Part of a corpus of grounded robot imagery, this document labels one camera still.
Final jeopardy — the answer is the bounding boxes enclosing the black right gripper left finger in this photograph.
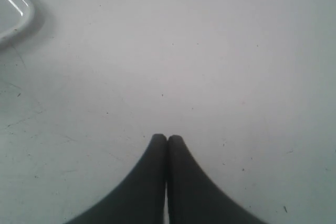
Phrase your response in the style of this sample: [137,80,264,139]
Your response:
[68,134,167,224]

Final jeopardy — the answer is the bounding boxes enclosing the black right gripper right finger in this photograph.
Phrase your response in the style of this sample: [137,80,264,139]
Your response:
[166,135,264,224]

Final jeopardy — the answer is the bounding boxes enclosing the white rectangular plastic tray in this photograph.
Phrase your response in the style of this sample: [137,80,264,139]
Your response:
[1,0,35,44]

